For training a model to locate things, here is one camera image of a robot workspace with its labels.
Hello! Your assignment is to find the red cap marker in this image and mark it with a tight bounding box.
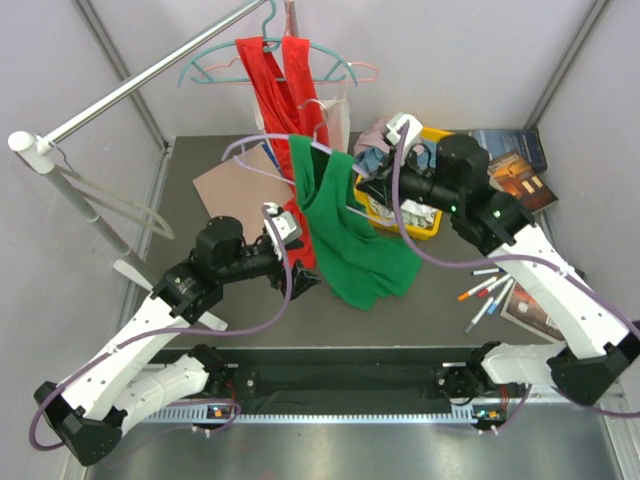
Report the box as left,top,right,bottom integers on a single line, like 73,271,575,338
476,274,512,298

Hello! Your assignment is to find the metal clothes rail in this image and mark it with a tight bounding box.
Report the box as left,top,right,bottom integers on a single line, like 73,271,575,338
43,1,265,149

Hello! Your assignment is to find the yellow plastic bin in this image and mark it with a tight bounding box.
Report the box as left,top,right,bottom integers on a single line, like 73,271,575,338
353,117,451,240

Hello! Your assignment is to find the brown cardboard sheet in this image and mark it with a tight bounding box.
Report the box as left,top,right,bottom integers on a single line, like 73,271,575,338
193,144,293,243

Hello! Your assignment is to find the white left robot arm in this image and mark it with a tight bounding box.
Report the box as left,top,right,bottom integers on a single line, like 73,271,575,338
34,205,319,466

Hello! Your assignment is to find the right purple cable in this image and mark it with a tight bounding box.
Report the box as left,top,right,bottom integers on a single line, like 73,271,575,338
387,121,640,436

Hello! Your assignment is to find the orange cap marker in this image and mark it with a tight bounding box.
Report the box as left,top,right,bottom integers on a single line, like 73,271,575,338
457,276,498,302

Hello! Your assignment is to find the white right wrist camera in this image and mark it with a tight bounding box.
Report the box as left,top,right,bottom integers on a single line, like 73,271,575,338
381,112,426,167

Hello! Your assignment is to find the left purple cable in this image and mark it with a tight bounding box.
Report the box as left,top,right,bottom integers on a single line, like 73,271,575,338
28,212,296,451

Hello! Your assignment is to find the light blue cap marker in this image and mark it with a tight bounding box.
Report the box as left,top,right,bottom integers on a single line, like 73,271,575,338
487,278,514,315

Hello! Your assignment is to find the clear plastic hanger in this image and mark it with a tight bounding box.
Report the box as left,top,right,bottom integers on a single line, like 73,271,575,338
53,146,175,240

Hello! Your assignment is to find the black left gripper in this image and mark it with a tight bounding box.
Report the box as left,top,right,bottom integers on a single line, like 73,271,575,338
219,239,322,300

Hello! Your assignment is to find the blue hardcover book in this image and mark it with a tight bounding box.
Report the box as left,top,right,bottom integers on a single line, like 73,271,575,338
467,129,548,173

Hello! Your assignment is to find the grey slotted cable duct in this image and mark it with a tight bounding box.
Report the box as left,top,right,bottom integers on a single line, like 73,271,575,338
140,403,479,425

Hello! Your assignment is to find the teal plastic hanger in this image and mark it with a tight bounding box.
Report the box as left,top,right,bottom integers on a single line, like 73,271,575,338
177,0,358,88

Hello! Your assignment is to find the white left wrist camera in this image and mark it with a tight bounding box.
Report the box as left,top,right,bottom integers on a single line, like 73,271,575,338
263,202,304,260

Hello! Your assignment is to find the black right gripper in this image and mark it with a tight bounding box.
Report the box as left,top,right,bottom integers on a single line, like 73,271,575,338
356,143,461,214

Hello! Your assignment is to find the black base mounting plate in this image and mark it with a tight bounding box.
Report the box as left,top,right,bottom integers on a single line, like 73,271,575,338
169,347,528,416

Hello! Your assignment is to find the pink garment in bin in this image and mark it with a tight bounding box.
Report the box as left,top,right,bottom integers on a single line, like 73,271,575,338
353,117,390,156

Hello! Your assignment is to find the green tank top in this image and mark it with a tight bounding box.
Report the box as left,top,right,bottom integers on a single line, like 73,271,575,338
288,135,422,310

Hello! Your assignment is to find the white patterned garment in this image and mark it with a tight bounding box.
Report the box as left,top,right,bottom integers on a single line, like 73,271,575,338
368,197,437,229

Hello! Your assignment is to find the orange cover paperback book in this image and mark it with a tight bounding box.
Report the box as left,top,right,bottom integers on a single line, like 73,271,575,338
488,151,558,213

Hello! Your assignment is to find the red tank top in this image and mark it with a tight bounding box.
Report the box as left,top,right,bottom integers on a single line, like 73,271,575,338
234,34,331,271

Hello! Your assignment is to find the blue garment in bin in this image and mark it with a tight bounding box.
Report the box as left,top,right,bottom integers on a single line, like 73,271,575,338
353,140,436,173

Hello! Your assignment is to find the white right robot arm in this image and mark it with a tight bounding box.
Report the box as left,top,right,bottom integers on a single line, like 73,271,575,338
356,133,639,407

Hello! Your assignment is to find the dark sunset cover book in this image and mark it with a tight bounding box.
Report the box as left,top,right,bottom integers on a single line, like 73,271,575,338
500,283,564,343

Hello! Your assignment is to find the purple cable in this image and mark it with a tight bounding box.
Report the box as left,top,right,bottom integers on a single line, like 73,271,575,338
28,212,296,451
387,121,640,436

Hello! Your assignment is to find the lavender plastic hanger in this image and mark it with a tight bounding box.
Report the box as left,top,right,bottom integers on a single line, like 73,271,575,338
220,98,381,226

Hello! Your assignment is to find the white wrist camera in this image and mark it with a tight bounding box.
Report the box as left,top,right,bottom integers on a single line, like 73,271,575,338
263,202,304,260
381,112,426,167

